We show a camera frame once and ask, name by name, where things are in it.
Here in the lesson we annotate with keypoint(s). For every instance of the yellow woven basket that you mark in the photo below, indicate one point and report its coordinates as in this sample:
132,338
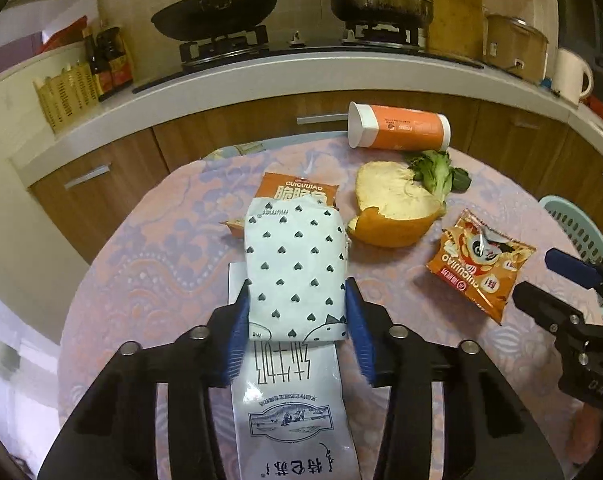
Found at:
66,97

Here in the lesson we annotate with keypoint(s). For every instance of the orange and white bottle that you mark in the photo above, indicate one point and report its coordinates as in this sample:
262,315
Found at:
406,127

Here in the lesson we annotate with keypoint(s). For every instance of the wooden cutting board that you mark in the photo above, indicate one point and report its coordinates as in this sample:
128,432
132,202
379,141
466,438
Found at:
456,15

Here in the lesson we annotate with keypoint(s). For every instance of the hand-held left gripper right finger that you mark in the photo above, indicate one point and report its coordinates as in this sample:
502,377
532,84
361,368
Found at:
359,332

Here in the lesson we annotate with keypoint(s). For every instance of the wooden kitchen cabinet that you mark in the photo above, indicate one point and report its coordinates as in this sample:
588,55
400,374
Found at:
131,195

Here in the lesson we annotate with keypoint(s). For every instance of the orange fruit peel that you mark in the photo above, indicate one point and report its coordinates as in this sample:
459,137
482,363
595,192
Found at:
391,202

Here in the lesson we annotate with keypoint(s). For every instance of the floral pink tablecloth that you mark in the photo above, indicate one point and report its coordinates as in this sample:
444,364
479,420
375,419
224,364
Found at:
156,285

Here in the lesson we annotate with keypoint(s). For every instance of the white heart-print tissue pack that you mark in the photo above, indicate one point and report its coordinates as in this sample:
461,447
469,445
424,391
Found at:
291,270

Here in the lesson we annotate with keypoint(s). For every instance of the black gas stove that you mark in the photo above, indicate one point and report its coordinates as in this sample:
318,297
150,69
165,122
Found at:
281,50

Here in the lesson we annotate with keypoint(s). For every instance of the teal plastic basket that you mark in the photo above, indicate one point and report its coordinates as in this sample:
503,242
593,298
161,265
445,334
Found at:
576,225

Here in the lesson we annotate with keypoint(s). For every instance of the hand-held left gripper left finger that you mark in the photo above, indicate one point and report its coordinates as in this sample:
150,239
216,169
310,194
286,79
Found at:
236,330

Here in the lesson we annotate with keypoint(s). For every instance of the white milk pouch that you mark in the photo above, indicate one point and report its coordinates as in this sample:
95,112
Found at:
291,410

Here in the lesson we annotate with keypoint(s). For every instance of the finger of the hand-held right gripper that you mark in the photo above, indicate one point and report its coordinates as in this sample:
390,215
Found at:
574,266
541,305

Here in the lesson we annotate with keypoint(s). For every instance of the black wok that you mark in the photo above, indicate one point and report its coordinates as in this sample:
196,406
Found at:
216,15

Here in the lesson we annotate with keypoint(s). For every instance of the brown rice cooker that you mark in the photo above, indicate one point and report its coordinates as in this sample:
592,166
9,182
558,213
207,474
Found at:
516,47

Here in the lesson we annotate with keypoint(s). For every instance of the orange cartoon snack packet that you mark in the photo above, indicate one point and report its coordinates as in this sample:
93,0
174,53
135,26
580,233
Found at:
476,270

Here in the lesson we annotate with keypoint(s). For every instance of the green vegetable scrap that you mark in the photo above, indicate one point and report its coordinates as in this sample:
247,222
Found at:
434,167

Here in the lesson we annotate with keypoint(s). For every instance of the red package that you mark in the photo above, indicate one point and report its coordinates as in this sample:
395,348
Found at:
63,35

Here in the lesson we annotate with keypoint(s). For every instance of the person's right hand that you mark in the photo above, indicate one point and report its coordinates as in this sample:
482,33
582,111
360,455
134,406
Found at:
585,432

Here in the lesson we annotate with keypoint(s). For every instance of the white electric kettle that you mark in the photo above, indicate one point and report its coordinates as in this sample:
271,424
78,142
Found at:
570,77

